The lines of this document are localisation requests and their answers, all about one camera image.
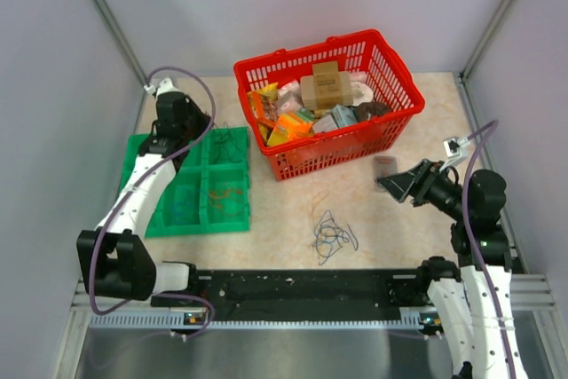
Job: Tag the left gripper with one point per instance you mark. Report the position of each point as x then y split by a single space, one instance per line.
203 119

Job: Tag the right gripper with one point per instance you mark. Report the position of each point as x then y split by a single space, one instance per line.
400 185

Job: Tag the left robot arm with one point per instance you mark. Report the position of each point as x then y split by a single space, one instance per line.
113 257

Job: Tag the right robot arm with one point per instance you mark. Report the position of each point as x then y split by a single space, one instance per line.
471 296

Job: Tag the grey packaged sponge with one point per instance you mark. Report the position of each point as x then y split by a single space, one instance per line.
383 166

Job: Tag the dark brown round pastry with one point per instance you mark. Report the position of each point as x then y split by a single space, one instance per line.
367 110

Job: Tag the green compartment tray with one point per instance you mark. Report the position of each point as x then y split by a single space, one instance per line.
210 193

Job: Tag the yellow snack bag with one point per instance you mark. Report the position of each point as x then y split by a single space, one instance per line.
263 104

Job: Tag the teal small box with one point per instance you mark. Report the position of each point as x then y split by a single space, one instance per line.
344 116

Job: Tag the white tape roll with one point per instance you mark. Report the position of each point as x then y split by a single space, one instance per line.
361 93

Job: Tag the orange snack box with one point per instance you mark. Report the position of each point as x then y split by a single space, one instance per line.
289 127

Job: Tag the brown cardboard box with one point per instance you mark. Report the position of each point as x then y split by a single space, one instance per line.
326 87

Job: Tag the red plastic shopping basket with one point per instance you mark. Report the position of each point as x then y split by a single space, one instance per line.
364 51

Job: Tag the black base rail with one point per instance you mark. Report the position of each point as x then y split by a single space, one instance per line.
313 295

